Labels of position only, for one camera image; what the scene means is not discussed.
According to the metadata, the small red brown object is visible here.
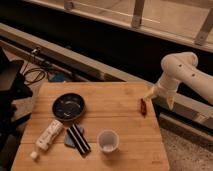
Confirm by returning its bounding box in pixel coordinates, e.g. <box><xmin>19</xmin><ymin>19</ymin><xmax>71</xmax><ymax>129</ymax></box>
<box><xmin>141</xmin><ymin>99</ymin><xmax>147</xmax><ymax>117</ymax></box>

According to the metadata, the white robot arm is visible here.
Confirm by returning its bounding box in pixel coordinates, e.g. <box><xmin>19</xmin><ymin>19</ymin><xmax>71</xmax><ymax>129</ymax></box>
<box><xmin>144</xmin><ymin>52</ymin><xmax>213</xmax><ymax>110</ymax></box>

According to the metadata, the blue flat piece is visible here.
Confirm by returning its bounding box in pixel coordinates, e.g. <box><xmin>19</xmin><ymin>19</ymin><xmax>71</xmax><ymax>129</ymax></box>
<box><xmin>64</xmin><ymin>125</ymin><xmax>84</xmax><ymax>148</ymax></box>

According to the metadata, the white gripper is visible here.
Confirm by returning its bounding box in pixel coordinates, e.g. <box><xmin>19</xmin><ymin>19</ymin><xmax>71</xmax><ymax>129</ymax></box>
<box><xmin>144</xmin><ymin>79</ymin><xmax>176</xmax><ymax>110</ymax></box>

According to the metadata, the dark round bowl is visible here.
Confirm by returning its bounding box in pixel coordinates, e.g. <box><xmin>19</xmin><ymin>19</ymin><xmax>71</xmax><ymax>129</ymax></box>
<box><xmin>52</xmin><ymin>93</ymin><xmax>85</xmax><ymax>121</ymax></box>

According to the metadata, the white plastic bottle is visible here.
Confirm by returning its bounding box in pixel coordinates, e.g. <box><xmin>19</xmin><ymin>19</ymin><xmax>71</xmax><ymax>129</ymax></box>
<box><xmin>30</xmin><ymin>120</ymin><xmax>63</xmax><ymax>160</ymax></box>

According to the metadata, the blue object behind table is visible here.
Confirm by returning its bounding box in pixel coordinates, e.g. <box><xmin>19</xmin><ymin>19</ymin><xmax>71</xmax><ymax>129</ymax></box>
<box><xmin>49</xmin><ymin>73</ymin><xmax>70</xmax><ymax>82</ymax></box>

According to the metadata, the white ceramic cup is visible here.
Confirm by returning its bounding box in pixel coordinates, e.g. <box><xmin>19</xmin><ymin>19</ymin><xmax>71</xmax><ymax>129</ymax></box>
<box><xmin>97</xmin><ymin>130</ymin><xmax>119</xmax><ymax>154</ymax></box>

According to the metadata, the black cable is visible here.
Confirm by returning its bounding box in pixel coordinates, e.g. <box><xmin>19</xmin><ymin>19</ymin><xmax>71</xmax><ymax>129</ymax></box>
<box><xmin>21</xmin><ymin>59</ymin><xmax>54</xmax><ymax>85</ymax></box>

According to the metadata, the black equipment at left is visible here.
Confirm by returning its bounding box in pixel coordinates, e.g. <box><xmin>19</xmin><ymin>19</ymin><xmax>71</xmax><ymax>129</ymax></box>
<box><xmin>0</xmin><ymin>47</ymin><xmax>33</xmax><ymax>171</ymax></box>

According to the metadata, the metal rail frame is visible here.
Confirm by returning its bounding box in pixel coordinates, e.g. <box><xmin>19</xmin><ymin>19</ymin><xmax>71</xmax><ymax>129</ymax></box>
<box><xmin>0</xmin><ymin>23</ymin><xmax>213</xmax><ymax>131</ymax></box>

